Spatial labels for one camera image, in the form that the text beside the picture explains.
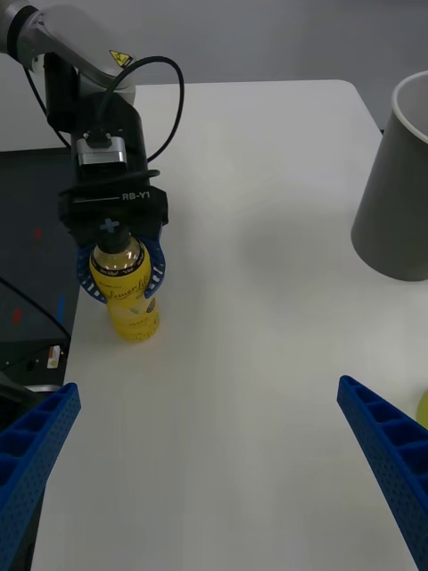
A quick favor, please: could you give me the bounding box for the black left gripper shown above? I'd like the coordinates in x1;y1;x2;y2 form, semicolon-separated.
57;95;170;305

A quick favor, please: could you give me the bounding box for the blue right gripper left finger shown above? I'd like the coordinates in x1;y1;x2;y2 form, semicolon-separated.
0;382;82;571

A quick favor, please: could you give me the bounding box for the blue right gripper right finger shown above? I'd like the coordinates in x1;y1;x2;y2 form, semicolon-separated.
336;375;428;571

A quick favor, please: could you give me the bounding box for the yellow plastic drink bottle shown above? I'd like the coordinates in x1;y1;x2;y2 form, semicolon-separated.
88;222;161;344

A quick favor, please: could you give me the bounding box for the grey plastic waste bin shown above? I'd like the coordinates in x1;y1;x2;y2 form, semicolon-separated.
350;70;428;282

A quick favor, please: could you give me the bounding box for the black floor cable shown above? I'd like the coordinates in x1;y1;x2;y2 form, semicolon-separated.
0;276;72;343

